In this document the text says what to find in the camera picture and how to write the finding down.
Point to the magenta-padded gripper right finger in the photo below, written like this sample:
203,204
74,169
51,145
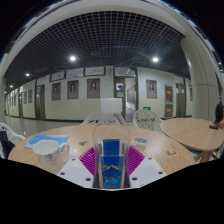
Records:
146,171

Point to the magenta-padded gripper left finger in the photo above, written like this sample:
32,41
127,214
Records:
75,171

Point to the clear blue-labelled water bottle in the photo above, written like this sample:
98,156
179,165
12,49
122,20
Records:
111,156

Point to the small flat card box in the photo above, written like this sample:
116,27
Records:
140,142

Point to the white ceramic mug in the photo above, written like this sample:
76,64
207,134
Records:
48,153

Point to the blue and white paper booklet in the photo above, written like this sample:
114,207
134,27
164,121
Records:
46,138

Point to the round wooden table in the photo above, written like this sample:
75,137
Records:
191,131

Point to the green exit sign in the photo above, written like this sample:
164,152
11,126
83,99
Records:
146,108

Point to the black bag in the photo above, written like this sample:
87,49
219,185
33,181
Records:
5,145

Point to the open dark green doorway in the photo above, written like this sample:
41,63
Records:
119,96

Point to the black phone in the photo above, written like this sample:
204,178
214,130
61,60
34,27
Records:
213,127

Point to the person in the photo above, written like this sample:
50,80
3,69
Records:
220,115

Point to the round ceiling lights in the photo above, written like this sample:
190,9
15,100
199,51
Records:
72,58

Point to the framed wall portraits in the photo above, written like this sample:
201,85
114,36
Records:
93,88

